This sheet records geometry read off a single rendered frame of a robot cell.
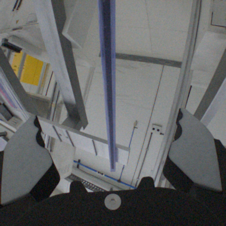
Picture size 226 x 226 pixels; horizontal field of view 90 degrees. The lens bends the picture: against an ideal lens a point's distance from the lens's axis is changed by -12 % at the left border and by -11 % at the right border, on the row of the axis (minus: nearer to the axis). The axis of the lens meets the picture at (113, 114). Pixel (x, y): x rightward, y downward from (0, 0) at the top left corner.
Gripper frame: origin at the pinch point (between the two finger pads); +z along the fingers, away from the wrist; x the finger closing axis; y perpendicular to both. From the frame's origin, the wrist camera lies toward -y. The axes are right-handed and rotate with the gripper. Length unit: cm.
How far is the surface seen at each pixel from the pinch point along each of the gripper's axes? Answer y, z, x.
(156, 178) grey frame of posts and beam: 51, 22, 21
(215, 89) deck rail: 1.7, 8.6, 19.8
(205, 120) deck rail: 8.6, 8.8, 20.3
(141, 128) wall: 119, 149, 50
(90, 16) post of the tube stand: -11.1, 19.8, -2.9
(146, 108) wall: 90, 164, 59
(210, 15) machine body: -16, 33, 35
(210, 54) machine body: -3, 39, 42
